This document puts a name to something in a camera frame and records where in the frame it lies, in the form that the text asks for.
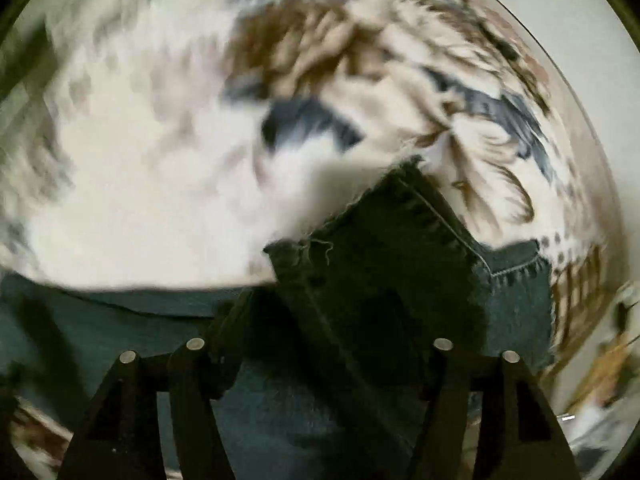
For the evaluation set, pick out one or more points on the floral and checked bed blanket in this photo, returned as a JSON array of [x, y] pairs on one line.
[[164, 144]]

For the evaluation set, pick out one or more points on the dark blue denim jeans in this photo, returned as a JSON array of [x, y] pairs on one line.
[[335, 372]]

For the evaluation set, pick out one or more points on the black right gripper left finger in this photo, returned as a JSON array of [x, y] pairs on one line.
[[119, 435]]

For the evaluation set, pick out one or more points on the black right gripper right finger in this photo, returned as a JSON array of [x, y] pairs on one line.
[[520, 437]]

